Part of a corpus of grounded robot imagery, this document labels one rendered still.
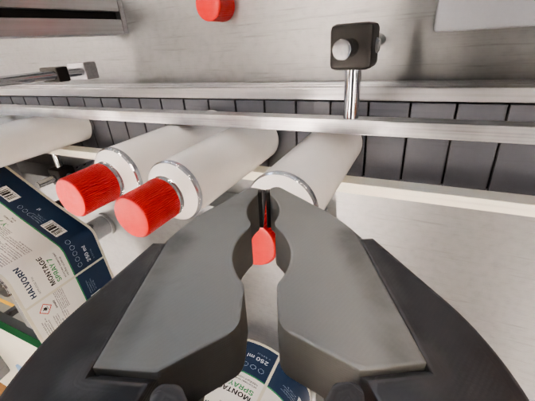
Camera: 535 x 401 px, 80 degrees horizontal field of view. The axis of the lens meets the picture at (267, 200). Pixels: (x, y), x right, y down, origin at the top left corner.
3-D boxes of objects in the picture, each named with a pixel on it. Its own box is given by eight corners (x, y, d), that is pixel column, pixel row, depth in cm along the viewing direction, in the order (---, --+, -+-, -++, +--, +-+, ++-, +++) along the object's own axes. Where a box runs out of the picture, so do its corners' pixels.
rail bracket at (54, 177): (96, 167, 63) (35, 192, 54) (86, 135, 60) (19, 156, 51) (107, 169, 62) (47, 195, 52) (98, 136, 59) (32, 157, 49)
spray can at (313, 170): (315, 161, 37) (217, 269, 21) (315, 115, 35) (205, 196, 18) (361, 165, 35) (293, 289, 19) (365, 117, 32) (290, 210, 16)
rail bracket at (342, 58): (361, 97, 37) (317, 138, 23) (366, 25, 33) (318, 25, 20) (392, 98, 35) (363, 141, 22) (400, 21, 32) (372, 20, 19)
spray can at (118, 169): (203, 147, 43) (60, 222, 27) (197, 108, 41) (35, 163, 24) (236, 150, 41) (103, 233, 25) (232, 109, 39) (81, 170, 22)
